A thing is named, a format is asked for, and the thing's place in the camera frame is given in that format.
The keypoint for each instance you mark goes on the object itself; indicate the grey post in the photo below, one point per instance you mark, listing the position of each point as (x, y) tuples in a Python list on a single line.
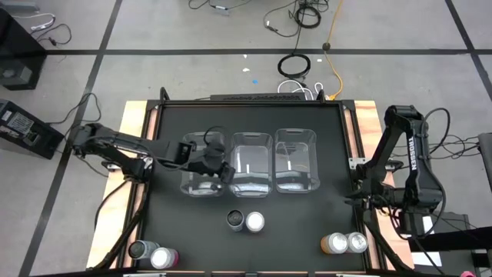
[(486, 161)]

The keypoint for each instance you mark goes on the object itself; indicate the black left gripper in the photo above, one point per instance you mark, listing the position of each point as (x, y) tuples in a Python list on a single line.
[(209, 159)]

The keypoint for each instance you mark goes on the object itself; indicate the black ball stopper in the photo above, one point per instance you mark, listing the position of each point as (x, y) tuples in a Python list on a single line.
[(326, 46)]

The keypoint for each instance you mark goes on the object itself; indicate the pink object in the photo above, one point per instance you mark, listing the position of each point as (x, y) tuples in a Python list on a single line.
[(468, 274)]

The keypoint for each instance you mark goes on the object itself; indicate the dark grey box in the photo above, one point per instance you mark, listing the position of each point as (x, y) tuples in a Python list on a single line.
[(457, 223)]

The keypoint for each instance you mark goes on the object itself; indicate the orange bottle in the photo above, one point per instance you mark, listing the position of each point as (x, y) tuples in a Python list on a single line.
[(333, 243)]

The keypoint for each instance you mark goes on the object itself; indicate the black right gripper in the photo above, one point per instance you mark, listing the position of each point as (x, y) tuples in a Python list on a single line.
[(374, 197)]

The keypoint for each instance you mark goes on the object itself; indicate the silver edge bracket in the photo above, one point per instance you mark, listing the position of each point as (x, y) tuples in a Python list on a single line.
[(144, 274), (357, 275)]

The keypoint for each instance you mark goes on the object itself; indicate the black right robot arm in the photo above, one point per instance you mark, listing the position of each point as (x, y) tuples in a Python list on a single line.
[(413, 154)]

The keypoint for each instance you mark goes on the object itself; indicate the wooden table board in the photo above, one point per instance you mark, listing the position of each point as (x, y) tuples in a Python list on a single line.
[(132, 113)]

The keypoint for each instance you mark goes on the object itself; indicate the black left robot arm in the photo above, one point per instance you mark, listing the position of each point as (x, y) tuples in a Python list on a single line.
[(115, 148)]

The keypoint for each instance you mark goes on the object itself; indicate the black table frame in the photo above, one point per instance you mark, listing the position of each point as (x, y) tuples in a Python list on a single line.
[(246, 103)]

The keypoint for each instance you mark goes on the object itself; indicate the clear plastic bin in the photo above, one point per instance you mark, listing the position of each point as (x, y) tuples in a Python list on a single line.
[(251, 161), (298, 161), (192, 184)]

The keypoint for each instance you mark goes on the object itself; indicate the black bar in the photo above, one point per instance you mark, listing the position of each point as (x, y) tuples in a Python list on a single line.
[(453, 238)]

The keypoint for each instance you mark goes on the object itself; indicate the white-capped pink bottle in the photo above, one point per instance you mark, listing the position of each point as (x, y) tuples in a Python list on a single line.
[(254, 222), (163, 257)]

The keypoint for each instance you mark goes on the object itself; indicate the white paper sheet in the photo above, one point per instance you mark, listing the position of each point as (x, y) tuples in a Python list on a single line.
[(428, 258)]

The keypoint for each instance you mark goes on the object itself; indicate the silver mounting bracket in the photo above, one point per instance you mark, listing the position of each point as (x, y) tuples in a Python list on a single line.
[(109, 166), (355, 162)]

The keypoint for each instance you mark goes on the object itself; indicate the black cabinet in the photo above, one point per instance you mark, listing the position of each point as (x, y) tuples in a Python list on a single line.
[(17, 57)]

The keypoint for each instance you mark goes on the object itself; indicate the black electronics box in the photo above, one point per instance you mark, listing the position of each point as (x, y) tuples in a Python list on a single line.
[(23, 129)]

